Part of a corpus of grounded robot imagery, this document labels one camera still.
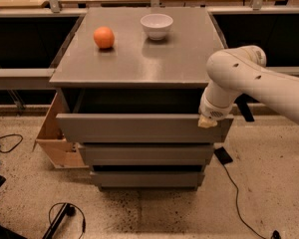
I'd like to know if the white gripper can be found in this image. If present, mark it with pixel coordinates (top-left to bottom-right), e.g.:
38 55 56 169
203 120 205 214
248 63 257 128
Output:
198 89 233 128

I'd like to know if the grey top drawer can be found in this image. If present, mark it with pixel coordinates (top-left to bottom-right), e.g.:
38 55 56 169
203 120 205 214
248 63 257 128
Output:
57 96 233 143

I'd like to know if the grey drawer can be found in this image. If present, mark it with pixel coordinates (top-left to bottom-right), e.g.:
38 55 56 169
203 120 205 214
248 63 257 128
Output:
57 96 233 143
90 171 204 188
79 143 213 165

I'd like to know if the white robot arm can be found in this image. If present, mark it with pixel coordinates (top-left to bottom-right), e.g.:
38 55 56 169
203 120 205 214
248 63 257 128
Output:
198 46 299 127

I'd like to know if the grey drawer cabinet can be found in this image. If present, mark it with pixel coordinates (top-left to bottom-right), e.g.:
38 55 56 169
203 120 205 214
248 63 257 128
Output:
49 6 241 192

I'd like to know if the grey middle drawer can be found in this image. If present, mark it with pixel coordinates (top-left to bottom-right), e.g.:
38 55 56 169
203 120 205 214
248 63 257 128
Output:
79 143 213 165

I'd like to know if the grey bottom drawer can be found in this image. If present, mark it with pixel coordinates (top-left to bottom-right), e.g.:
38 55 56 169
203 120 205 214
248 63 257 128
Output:
90 171 204 188

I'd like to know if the white ceramic bowl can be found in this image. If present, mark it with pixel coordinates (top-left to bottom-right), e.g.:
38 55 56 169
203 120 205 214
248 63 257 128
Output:
141 14 173 40

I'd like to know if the orange fruit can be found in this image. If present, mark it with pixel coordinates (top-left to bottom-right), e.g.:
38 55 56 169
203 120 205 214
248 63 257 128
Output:
94 27 115 49

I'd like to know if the cardboard box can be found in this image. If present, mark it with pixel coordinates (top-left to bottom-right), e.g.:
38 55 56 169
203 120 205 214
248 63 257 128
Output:
36 94 87 168

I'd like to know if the black power adapter cable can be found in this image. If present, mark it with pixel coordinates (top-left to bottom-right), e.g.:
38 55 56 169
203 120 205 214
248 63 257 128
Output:
213 146 283 239

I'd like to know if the black tripod leg with cable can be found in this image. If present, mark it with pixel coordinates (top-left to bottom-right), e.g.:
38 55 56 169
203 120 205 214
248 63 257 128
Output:
42 202 87 239

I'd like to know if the black cable left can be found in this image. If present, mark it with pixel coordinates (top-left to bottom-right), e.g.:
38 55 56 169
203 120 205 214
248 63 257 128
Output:
0 119 24 154

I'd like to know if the grey metal rail frame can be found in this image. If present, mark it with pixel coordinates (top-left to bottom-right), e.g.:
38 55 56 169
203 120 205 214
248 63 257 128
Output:
0 0 299 92

